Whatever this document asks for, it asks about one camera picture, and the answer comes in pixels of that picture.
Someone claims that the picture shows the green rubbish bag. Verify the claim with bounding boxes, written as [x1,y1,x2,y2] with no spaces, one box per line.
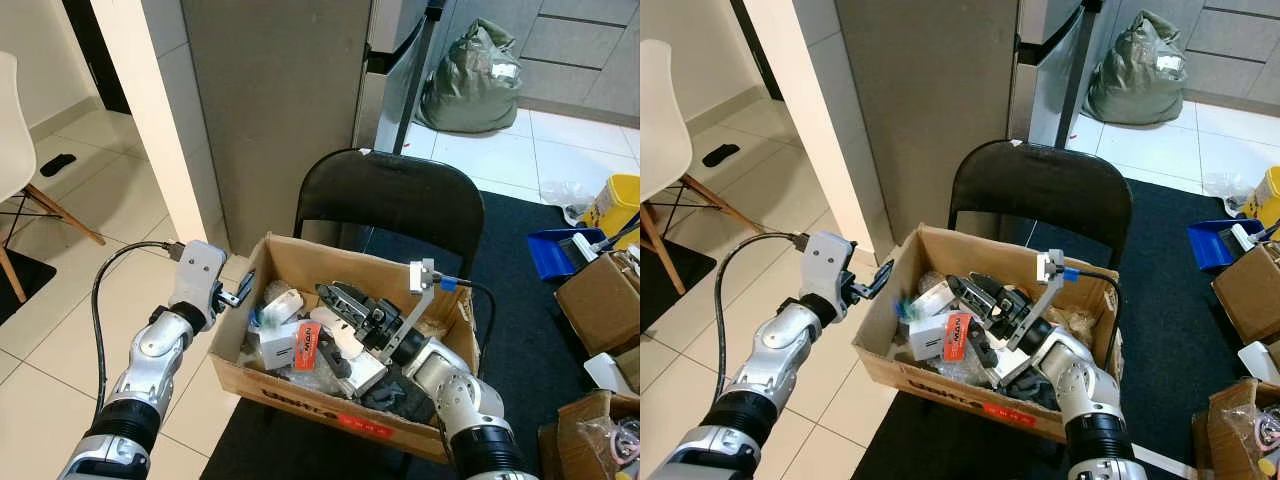
[418,18,524,134]
[1085,10,1193,126]

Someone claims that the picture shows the yellow bin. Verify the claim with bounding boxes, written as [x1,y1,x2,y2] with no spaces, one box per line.
[1245,165,1280,229]
[582,174,641,251]

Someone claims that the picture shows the large cardboard box red label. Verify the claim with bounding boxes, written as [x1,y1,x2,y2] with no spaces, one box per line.
[208,232,483,467]
[852,224,1126,443]

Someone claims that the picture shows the white box orange label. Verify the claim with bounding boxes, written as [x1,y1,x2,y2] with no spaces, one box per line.
[258,318,323,373]
[908,310,974,363]

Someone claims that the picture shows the black object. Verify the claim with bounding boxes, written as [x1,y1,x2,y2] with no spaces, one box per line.
[1000,375,1061,411]
[358,365,438,423]

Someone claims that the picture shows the black folding chair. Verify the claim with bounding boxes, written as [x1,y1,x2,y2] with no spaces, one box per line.
[948,140,1134,291]
[293,148,487,301]

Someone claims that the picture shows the dark doormat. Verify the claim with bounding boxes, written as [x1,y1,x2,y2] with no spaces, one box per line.
[640,235,717,333]
[0,248,58,327]

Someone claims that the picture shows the blue dustpan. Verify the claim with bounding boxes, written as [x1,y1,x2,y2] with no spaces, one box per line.
[527,228,609,281]
[1187,218,1266,271]

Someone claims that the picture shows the plain cardboard box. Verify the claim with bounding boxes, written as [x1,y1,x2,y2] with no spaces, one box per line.
[555,248,641,357]
[1212,240,1280,346]

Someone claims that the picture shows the clear crumpled plastic bag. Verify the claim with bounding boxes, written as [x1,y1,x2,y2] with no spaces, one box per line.
[540,180,598,227]
[1200,172,1251,216]

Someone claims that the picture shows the open cardboard box with plastic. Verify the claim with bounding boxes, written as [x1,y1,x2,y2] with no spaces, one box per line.
[1190,378,1280,480]
[538,390,641,480]

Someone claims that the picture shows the white flat object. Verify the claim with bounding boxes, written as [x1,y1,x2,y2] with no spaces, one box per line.
[583,352,637,397]
[1238,340,1280,386]

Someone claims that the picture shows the black pole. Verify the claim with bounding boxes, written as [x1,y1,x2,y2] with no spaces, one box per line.
[1055,0,1103,151]
[393,0,447,156]

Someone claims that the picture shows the white chair wooden legs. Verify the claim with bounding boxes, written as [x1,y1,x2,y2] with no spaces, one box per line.
[0,52,106,303]
[640,40,771,296]

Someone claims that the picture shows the grey kitchen cabinet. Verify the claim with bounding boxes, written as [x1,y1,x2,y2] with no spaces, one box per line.
[515,0,641,116]
[1180,0,1280,106]

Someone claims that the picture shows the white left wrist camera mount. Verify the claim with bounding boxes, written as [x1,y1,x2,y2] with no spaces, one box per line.
[168,240,229,331]
[800,232,857,323]

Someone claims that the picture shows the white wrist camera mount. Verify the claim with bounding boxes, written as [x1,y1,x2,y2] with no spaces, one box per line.
[168,240,229,331]
[1003,248,1069,353]
[383,258,443,367]
[800,232,857,323]

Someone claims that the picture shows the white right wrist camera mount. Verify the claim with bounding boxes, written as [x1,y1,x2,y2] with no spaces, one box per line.
[1003,248,1069,353]
[383,258,443,367]

